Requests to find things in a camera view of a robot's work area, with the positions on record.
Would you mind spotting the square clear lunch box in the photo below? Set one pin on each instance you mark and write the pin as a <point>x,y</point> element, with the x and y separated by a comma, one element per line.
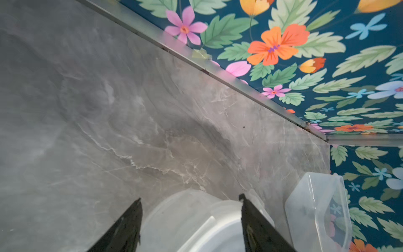
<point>318,214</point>

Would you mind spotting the round clear lunch box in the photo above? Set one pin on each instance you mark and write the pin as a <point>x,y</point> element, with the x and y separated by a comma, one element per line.
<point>193,221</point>

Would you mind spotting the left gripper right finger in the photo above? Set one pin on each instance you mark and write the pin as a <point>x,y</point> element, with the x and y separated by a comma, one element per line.
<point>258,234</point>

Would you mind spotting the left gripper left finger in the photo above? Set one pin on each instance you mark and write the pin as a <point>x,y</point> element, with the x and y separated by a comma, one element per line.
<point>124,234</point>

